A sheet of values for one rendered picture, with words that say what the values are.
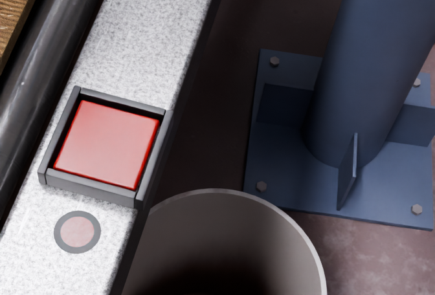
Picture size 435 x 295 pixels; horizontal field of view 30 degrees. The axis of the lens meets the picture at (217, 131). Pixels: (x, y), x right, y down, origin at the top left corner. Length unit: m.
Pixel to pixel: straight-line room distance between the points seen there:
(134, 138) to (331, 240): 1.05
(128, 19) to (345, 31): 0.75
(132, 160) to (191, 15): 0.15
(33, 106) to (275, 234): 0.69
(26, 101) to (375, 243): 1.10
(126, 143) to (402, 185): 1.15
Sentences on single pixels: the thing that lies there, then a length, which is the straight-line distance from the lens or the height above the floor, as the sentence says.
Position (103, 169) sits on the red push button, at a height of 0.93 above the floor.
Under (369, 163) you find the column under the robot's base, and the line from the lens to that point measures 1.68.
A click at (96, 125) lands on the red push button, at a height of 0.93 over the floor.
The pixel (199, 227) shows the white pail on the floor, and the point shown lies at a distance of 1.28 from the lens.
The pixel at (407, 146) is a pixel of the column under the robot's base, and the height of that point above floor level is 0.01.
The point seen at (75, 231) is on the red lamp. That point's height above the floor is 0.92.
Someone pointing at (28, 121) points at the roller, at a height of 0.91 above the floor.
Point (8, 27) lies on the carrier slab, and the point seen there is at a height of 0.94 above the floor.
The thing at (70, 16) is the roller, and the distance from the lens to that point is 0.66.
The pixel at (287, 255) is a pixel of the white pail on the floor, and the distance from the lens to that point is 1.25.
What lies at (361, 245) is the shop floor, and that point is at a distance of 1.61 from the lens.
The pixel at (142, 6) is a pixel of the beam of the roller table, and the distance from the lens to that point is 0.67.
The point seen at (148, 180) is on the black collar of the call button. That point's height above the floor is 0.93.
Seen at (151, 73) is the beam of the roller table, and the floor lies 0.92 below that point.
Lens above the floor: 1.43
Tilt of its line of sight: 58 degrees down
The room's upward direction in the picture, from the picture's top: 9 degrees clockwise
